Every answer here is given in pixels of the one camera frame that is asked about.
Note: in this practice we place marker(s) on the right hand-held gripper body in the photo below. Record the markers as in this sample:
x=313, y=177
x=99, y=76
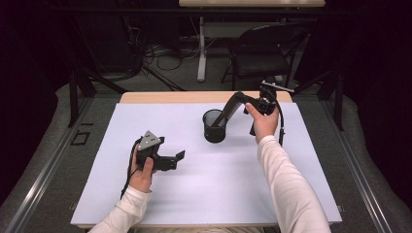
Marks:
x=267, y=100

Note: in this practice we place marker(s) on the person's right hand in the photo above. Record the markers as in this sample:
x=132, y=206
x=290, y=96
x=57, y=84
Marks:
x=265, y=124

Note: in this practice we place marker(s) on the white table mat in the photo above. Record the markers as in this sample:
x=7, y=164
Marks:
x=210, y=181

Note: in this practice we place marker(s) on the black horizontal frame bar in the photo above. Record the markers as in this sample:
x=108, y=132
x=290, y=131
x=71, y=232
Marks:
x=129, y=11

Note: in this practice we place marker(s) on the grey metal floor rail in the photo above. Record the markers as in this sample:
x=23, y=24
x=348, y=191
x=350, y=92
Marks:
x=48, y=168
x=359, y=181

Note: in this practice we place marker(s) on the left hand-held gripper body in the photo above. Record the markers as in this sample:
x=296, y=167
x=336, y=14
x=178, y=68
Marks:
x=149, y=145

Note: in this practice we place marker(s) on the black comb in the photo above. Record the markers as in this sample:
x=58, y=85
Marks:
x=231, y=108

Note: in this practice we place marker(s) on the black folding chair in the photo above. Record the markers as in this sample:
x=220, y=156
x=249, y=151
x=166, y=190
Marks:
x=262, y=61

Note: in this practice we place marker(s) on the black mesh pen cup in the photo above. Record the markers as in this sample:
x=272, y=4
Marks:
x=213, y=131

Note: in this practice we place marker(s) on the person's left hand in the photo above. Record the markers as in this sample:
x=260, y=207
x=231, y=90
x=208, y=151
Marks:
x=142, y=179

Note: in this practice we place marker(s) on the black metal frame stand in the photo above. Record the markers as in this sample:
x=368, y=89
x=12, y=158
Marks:
x=339, y=103
x=73, y=97

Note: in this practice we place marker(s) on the desk with white legs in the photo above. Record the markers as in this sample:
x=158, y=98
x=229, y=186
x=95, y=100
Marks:
x=201, y=58

